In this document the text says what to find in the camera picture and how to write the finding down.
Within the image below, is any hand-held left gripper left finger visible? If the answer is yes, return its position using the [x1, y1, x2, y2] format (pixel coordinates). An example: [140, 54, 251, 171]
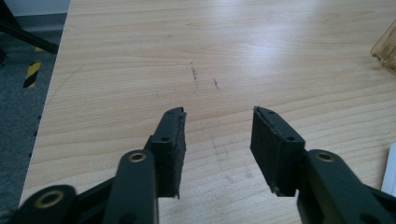
[144, 106, 188, 199]

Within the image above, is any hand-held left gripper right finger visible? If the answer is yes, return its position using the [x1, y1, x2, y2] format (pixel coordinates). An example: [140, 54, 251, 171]
[249, 105, 306, 198]

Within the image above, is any white flat object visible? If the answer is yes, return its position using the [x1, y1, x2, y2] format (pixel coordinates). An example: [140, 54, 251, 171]
[381, 143, 396, 197]

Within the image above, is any amber transparent plastic container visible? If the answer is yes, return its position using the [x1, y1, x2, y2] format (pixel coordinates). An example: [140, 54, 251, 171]
[370, 20, 396, 76]

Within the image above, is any yellow-black striped floor tape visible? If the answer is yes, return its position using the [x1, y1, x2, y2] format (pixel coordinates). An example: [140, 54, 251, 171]
[22, 46, 45, 89]

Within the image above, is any black metal stand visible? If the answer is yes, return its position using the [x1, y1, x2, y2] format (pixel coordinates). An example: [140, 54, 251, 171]
[0, 0, 60, 67]

